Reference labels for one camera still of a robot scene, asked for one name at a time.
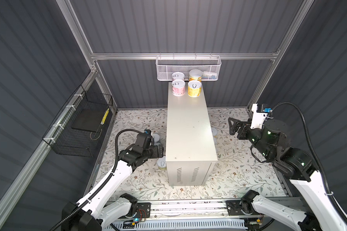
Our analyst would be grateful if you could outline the yellow can right rear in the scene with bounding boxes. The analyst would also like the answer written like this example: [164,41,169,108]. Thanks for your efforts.
[211,128,218,137]

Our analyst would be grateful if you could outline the pink label can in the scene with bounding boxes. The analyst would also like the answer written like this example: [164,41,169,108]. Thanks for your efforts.
[172,72,185,81]
[172,80,186,97]

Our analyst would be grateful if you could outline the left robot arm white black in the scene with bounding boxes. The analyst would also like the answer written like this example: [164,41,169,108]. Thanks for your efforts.
[51,130,164,231]

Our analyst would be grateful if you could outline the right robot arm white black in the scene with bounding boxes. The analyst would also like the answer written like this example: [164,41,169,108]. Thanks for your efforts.
[228,118,347,231]

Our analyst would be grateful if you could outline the orange label can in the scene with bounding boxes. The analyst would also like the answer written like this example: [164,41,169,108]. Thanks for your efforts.
[189,69,203,82]

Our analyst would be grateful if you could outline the floral patterned mat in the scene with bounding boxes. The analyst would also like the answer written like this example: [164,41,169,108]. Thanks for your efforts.
[95,108,285,201]

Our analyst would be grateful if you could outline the yellow marker pen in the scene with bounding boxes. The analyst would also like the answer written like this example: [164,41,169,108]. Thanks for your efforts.
[100,108,109,125]

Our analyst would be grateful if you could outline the black wire wall basket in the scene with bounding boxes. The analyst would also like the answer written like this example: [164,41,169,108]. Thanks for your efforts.
[43,86,114,157]

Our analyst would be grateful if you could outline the right black corrugated cable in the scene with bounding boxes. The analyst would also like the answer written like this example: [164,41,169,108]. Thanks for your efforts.
[270,101,347,231]

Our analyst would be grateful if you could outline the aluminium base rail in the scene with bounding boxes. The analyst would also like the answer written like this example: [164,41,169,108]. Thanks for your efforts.
[66,198,316,231]

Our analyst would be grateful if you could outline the white wire mesh basket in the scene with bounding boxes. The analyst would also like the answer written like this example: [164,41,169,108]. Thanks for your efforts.
[155,55,222,81]

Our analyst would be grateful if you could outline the white metal cabinet counter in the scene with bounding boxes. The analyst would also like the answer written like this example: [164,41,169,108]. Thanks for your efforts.
[165,85,218,187]

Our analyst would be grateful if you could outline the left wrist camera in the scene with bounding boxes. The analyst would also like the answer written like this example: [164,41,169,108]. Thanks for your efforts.
[144,130,152,136]

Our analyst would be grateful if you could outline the left black corrugated cable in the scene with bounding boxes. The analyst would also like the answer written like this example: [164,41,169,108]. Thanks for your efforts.
[49,128,147,231]

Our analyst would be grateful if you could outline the tubes in white basket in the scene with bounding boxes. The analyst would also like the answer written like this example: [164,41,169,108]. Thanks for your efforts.
[202,71,218,81]

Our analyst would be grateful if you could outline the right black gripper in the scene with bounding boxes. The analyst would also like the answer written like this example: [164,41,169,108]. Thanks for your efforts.
[227,115,269,159]

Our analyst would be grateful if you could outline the pink label can front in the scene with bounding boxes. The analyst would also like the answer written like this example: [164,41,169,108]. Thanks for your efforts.
[172,72,185,81]

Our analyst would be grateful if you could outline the black corrugated cable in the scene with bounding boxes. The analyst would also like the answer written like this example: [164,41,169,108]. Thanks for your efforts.
[49,128,147,231]
[270,101,347,231]

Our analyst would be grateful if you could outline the yellow label can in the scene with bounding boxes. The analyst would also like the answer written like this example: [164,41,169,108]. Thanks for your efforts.
[156,156,167,170]

